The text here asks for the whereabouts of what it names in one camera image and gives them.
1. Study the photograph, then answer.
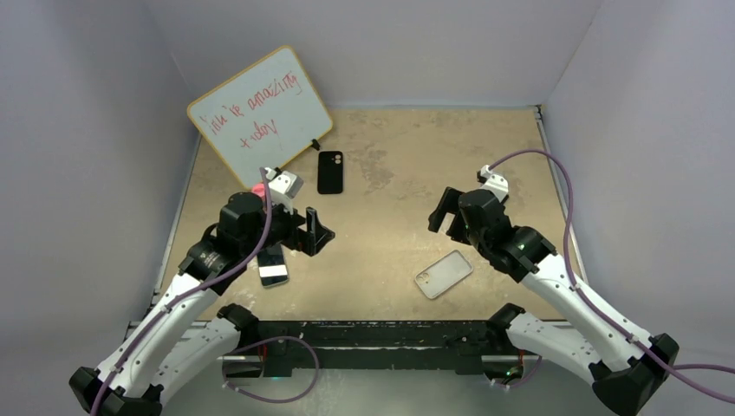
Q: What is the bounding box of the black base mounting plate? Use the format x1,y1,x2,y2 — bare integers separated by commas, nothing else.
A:
223,320,524,382

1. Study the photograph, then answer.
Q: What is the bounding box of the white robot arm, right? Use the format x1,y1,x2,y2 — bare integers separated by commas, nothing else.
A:
428,187,680,415

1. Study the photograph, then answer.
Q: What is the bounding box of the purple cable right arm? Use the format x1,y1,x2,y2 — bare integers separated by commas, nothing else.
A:
488,149,735,404

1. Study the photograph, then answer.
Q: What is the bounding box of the black phone case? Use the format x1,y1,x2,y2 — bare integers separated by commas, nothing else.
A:
317,151,344,195

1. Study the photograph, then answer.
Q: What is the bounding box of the black smartphone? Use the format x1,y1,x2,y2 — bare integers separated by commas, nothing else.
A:
257,244,289,289

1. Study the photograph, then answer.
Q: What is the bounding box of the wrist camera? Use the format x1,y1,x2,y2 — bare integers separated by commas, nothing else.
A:
265,168,303,213
477,165,509,204

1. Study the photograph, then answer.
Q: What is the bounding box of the whiteboard with red writing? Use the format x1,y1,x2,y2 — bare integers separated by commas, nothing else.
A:
187,45,333,188

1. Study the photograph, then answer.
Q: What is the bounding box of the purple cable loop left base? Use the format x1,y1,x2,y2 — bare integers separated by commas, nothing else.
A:
222,335,321,404

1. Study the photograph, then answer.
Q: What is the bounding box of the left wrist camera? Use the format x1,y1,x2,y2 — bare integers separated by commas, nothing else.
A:
265,168,303,213

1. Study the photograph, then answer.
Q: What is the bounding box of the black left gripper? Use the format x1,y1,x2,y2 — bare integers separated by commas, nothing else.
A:
243,195,333,257

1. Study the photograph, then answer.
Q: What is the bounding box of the clear phone case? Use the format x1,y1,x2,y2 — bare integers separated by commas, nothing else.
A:
414,250,473,300

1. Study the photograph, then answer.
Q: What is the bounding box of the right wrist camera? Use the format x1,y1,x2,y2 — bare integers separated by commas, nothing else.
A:
477,165,509,204

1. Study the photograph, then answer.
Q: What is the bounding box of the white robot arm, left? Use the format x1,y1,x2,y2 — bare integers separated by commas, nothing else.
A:
69,191,335,415

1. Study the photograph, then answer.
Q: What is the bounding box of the pink capped bottle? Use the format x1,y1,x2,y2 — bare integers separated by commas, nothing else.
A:
251,183,265,196

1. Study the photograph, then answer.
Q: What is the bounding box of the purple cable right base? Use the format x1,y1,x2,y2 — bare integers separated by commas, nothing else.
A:
491,355,543,392

